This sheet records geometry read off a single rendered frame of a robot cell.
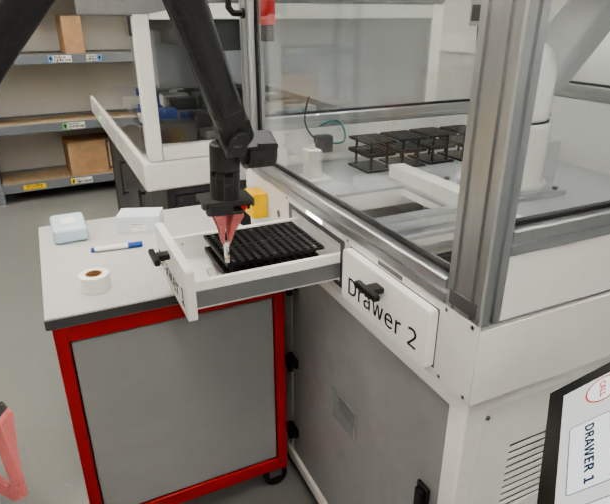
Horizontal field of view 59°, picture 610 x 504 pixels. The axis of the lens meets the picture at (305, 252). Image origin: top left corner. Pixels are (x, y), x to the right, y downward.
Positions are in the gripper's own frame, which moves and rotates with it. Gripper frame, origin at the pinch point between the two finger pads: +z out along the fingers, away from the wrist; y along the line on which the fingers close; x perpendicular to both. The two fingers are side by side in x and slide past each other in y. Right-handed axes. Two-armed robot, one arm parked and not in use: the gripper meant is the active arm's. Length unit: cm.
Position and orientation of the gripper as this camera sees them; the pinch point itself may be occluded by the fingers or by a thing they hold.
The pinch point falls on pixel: (225, 239)
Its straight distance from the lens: 110.8
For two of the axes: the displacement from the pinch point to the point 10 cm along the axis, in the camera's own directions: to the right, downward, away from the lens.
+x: 3.9, 4.0, -8.3
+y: -9.2, 1.3, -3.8
